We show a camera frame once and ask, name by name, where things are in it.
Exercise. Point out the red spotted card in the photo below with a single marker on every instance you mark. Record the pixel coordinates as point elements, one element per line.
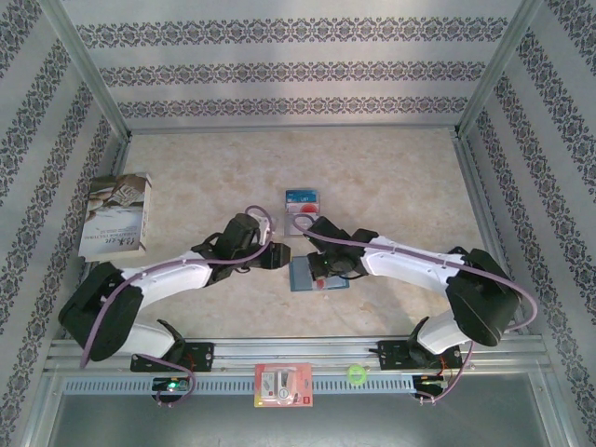
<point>320,284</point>

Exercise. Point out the grey blue plastic case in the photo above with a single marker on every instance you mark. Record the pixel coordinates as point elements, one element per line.
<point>300,277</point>

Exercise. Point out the blue red card packet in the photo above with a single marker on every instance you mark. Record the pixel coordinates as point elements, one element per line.
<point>295,228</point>

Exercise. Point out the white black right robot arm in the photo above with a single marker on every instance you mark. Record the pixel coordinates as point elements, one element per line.
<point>405,267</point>

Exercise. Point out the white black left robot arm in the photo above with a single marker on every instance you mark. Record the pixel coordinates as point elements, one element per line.
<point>177,275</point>

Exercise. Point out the green tape roll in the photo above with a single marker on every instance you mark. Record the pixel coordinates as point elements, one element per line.
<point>349,375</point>

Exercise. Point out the paperback book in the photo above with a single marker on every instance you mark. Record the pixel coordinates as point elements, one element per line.
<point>114,219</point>

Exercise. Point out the red blister pack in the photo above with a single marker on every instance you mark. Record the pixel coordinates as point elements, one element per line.
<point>283,385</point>

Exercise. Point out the small controller board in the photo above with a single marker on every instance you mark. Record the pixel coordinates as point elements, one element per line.
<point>173,385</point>
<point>430,383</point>

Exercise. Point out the aluminium front frame rail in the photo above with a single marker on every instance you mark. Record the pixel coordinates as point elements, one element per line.
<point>298,349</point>

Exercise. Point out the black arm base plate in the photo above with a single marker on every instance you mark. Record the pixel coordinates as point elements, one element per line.
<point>391,354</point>
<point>202,356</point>

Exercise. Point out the aluminium back frame rail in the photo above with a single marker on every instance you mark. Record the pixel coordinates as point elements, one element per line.
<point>293,129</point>

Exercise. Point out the aluminium frame post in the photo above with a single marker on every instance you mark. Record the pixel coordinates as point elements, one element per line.
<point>88,70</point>
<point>498,70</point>

